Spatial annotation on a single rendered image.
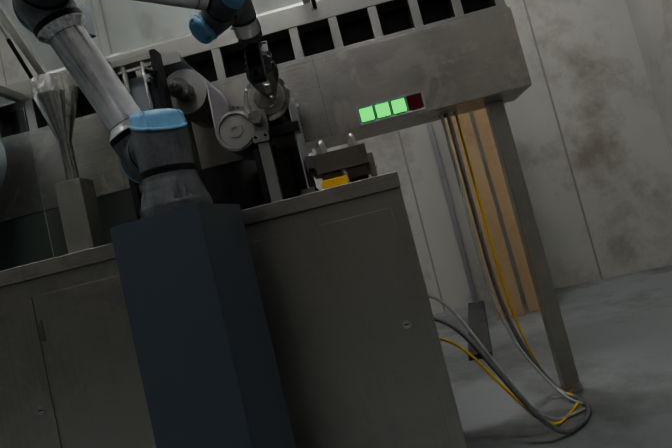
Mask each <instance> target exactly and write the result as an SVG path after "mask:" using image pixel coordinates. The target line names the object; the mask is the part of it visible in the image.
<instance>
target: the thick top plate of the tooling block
mask: <svg viewBox="0 0 672 448"><path fill-rule="evenodd" d="M313 160H314V164H315V168H316V172H317V175H318V176H319V177H320V178H321V179H323V177H322V176H324V175H328V174H332V173H336V172H340V170H343V169H347V170H348V169H352V168H356V167H360V166H364V165H366V166H367V170H368V175H371V173H370V166H369V160H368V156H367V152H366V148H365V144H364V143H361V144H357V145H353V146H349V147H345V148H341V149H337V150H333V151H330V152H326V153H322V154H318V155H314V156H313Z"/></svg>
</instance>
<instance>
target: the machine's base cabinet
mask: <svg viewBox="0 0 672 448"><path fill-rule="evenodd" d="M245 229H246V233H247V238H248V242H249V246H250V251H251V255H252V259H253V263H254V268H255V272H256V276H257V281H258V285H259V289H260V293H261V298H262V302H263V306H264V311H265V315H266V319H267V324H268V328H269V332H270V336H271V341H272V345H273V349H274V354H275V358H276V362H277V366H278V371H279V375H280V379H281V384H282V388H283V392H284V397H285V401H286V405H287V409H288V414H289V418H290V422H291V427H292V431H293V435H294V439H295V444H296V448H467V445H466V441H465V437H464V433H463V429H462V425H461V421H460V418H459V414H458V410H457V406H456V402H455V398H454V394H453V390H452V386H451V382H450V378H449V375H448V371H447V367H446V363H445V359H444V355H443V351H442V347H441V343H440V339H439V336H438V332H437V328H436V324H435V320H434V316H433V312H432V308H431V304H430V300H429V296H428V293H427V289H426V285H425V281H424V277H423V273H422V269H421V265H420V261H419V257H418V253H417V250H416V246H415V242H414V238H413V234H412V230H411V226H410V222H409V218H408V214H407V210H406V207H405V203H404V199H403V195H402V191H401V188H400V187H399V188H395V189H391V190H387V191H383V192H379V193H375V194H371V195H367V196H363V197H359V198H355V199H351V200H347V201H343V202H339V203H335V204H331V205H327V206H323V207H319V208H315V209H311V210H307V211H303V212H299V213H295V214H291V215H287V216H283V217H279V218H275V219H271V220H267V221H263V222H259V223H255V224H251V225H247V226H245ZM0 448H156V443H155V439H154V434H153V429H152V425H151V420H150V415H149V411H148V406H147V401H146V397H145V392H144V387H143V383H142V378H141V373H140V369H139V364H138V359H137V355H136V350H135V345H134V340H133V336H132V331H131V326H130V322H129V317H128V312H127V308H126V303H125V298H124V294H123V289H122V284H121V280H120V275H119V270H118V266H117V261H116V259H112V260H108V261H104V262H100V263H96V264H92V265H88V266H84V267H80V268H76V269H72V270H68V271H64V272H60V273H56V274H52V275H48V276H44V277H40V278H36V279H32V280H28V281H24V282H20V283H16V284H12V285H8V286H4V287H0Z"/></svg>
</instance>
